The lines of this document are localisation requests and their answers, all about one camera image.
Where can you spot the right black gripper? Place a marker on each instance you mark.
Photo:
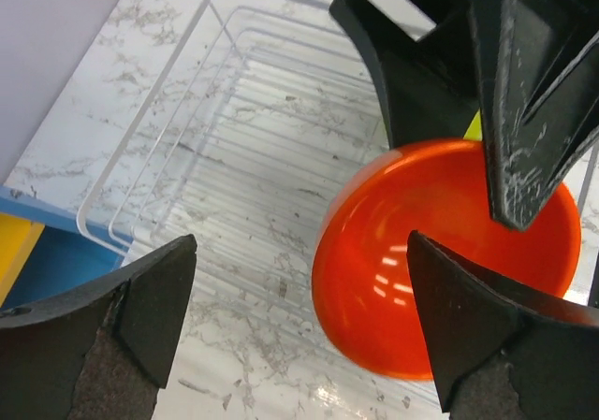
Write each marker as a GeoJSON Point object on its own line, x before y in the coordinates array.
{"type": "Point", "coordinates": [536, 64]}

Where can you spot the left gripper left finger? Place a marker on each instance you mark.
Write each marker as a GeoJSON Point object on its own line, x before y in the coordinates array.
{"type": "Point", "coordinates": [101, 350]}

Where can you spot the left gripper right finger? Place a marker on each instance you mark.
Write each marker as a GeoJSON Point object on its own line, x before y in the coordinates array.
{"type": "Point", "coordinates": [500, 349]}

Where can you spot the yellow-green bowl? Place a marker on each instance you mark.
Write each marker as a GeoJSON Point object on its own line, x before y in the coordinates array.
{"type": "Point", "coordinates": [474, 130]}

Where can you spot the orange bowl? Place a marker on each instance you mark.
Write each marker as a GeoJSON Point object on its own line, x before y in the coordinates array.
{"type": "Point", "coordinates": [361, 289]}

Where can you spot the white wire dish rack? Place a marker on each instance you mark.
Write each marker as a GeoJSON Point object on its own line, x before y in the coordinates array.
{"type": "Point", "coordinates": [260, 116]}

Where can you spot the blue shelf unit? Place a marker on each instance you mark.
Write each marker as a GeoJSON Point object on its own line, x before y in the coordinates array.
{"type": "Point", "coordinates": [61, 260]}

